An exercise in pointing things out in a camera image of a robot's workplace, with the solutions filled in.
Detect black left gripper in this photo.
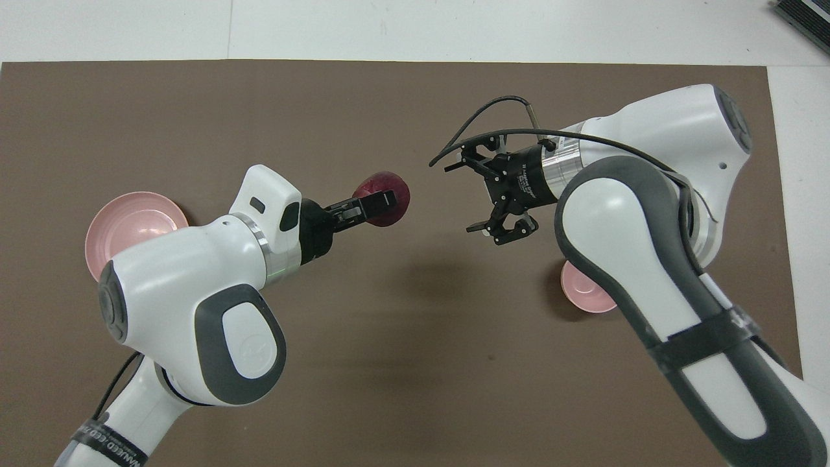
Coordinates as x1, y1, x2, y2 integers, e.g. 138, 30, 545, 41
297, 190, 398, 267

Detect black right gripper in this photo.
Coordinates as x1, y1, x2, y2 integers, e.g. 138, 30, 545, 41
444, 139, 560, 246

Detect dark red apple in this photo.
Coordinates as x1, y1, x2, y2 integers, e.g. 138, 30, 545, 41
351, 171, 412, 229

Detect small pink bowl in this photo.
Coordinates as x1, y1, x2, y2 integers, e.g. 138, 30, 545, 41
560, 257, 619, 315

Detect pink plate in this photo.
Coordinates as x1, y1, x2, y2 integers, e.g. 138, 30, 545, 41
84, 191, 191, 283

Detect brown table mat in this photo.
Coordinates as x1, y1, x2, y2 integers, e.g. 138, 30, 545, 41
0, 59, 805, 467

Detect black ribbed device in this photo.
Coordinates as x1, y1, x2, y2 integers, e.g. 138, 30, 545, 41
770, 0, 830, 38

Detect black right arm gripper cable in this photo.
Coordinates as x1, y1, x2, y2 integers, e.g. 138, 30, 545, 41
429, 95, 718, 225

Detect black arm gripper cable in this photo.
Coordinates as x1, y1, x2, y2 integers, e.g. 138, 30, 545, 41
429, 95, 718, 225
93, 352, 143, 424

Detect black left arm gripper cable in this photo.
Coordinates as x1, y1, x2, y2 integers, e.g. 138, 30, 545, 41
93, 352, 143, 424

